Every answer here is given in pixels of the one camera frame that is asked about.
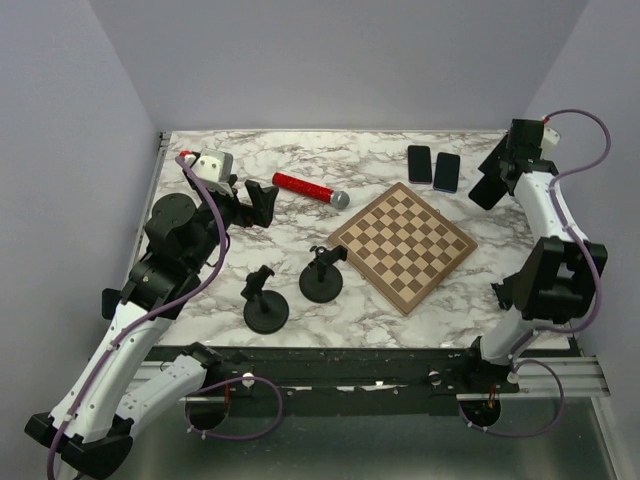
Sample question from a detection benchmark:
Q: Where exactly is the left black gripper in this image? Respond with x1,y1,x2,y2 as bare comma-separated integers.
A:
188,174,279,271

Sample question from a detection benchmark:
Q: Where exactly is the blue case phone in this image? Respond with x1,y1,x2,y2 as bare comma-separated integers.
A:
433,152,461,193

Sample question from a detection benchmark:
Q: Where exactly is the black phone stand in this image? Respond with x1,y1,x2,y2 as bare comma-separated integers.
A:
299,245,348,304
241,265,289,335

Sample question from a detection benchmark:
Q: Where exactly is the purple case phone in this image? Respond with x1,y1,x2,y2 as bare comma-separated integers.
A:
407,145,433,184

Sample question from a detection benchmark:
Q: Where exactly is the black phone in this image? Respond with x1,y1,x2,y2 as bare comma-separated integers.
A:
469,135,513,210

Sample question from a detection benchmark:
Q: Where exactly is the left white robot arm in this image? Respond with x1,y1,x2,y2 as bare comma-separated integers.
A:
25,180,279,479

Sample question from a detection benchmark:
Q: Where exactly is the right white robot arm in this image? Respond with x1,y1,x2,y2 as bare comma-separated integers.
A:
459,119,608,392

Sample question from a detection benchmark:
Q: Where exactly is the right phone holder black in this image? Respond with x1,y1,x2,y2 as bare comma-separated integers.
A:
491,273,520,311

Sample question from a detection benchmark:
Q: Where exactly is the red toy microphone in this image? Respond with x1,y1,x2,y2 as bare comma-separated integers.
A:
272,172,350,210

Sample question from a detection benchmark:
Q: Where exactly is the wooden chessboard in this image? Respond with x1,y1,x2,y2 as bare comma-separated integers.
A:
329,183,477,316

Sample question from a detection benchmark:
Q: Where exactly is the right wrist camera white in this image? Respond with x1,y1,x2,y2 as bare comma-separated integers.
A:
541,119,561,155

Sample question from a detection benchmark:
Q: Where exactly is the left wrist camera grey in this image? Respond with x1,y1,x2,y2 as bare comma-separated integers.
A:
191,149,233,196

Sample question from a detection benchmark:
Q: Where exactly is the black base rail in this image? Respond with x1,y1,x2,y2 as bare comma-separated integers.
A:
164,344,521,416

